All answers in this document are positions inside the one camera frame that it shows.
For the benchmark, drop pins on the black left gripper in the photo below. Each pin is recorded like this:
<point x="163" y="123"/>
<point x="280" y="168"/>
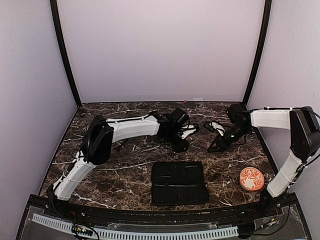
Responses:
<point x="179" y="148"/>

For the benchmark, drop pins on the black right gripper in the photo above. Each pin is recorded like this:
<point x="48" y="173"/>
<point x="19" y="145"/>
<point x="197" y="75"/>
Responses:
<point x="222" y="144"/>

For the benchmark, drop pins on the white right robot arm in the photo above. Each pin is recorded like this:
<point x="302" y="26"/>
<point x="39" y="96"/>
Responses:
<point x="303" y="130"/>

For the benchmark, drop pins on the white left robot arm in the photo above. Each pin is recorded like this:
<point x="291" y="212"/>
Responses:
<point x="102" y="133"/>

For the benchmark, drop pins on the black hair clip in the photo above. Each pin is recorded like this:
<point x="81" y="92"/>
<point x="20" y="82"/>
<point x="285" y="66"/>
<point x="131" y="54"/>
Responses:
<point x="120" y="146"/>

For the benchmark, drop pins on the orange patterned round dish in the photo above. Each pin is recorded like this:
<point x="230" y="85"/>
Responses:
<point x="251" y="179"/>

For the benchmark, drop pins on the black zippered tool case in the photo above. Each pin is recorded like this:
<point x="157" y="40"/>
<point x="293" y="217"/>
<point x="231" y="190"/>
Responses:
<point x="176" y="183"/>

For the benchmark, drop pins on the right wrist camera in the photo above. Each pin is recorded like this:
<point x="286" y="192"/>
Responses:
<point x="214" y="126"/>

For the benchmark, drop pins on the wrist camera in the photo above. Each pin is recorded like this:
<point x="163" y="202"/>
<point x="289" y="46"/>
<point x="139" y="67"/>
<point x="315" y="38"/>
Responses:
<point x="188" y="130"/>
<point x="214" y="126"/>

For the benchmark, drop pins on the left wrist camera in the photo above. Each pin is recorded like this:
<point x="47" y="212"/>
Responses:
<point x="188" y="130"/>

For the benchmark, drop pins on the black front rail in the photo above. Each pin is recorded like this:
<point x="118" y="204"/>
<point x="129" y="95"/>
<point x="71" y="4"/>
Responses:
<point x="91" y="216"/>

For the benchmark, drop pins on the white slotted cable duct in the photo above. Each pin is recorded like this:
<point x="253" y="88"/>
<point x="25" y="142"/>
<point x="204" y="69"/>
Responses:
<point x="119" y="231"/>

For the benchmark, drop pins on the black right corner post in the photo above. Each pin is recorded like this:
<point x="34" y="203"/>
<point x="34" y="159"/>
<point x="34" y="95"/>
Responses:
<point x="258" y="53"/>

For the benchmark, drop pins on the black corner post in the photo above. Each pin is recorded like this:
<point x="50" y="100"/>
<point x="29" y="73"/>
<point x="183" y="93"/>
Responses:
<point x="258" y="53"/>
<point x="63" y="51"/>

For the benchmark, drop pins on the black left corner post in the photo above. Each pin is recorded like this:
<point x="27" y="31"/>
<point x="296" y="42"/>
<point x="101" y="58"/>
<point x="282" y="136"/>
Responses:
<point x="63" y="51"/>

